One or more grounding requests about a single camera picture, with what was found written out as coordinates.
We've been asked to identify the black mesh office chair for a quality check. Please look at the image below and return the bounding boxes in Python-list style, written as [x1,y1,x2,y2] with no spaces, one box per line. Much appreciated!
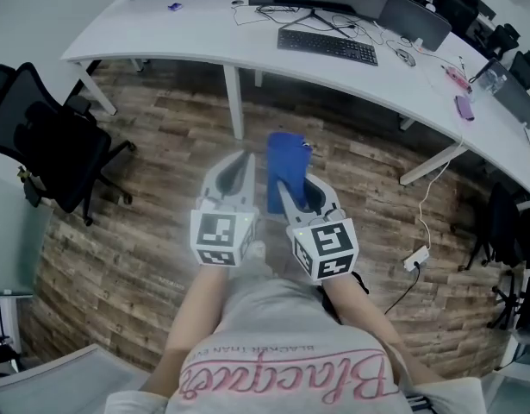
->
[0,61,137,227]

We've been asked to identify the black keyboard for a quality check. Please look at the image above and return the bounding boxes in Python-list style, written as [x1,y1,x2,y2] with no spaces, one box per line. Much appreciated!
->
[276,28,380,67]

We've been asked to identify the white desk leg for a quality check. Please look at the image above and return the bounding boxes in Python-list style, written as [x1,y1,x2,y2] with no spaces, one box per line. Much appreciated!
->
[222,64,246,141]
[399,141,465,186]
[76,60,118,117]

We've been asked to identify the thin black desk cable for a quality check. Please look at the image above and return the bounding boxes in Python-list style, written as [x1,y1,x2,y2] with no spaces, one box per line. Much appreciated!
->
[232,4,284,28]

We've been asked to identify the person's left forearm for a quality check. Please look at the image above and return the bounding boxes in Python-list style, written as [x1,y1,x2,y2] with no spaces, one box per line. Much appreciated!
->
[139,265,229,401]

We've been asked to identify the white power cable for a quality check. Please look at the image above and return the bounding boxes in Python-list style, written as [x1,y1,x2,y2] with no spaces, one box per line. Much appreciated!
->
[418,131,465,250]

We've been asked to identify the white power strip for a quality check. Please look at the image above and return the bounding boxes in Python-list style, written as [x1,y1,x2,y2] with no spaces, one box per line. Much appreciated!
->
[402,244,431,273]

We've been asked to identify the purple phone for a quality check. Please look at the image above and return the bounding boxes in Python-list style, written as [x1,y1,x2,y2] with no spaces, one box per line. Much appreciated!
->
[454,94,476,122]

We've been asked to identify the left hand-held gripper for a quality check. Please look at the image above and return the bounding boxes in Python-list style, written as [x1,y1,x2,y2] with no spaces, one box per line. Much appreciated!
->
[189,150,260,269]

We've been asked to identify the person's grey printed shirt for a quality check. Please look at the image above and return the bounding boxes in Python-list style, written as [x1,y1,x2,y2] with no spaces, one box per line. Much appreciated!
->
[104,239,489,414]

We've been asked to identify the black strap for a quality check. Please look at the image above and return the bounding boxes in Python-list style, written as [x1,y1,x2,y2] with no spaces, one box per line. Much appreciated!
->
[315,271,370,323]

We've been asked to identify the clear plastic water bottle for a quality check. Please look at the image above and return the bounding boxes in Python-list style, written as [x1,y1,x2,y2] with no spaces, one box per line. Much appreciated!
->
[479,68,508,95]

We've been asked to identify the frosted glass panel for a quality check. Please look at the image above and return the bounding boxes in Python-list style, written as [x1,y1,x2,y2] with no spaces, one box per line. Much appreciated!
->
[0,173,53,297]

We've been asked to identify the pink object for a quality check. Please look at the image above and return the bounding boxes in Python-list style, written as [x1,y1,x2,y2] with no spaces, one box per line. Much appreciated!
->
[445,66,471,91]

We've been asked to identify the black round coiled object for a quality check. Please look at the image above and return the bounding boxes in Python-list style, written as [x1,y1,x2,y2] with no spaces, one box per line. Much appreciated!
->
[396,47,417,68]

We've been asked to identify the blue cloth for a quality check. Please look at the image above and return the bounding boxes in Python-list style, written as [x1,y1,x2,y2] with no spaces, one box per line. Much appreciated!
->
[265,132,317,215]

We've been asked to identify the dark grey desk partition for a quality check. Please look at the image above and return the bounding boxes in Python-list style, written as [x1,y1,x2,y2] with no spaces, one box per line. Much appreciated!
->
[378,0,453,53]
[470,57,530,130]

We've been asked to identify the black floor cable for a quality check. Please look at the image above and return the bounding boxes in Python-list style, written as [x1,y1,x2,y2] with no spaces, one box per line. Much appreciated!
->
[383,264,421,316]

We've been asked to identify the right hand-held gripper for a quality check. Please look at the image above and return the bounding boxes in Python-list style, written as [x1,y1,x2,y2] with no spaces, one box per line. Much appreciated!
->
[276,173,361,283]

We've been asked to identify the person's right forearm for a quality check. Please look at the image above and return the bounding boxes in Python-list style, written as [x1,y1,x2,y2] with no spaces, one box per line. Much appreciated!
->
[322,273,446,388]

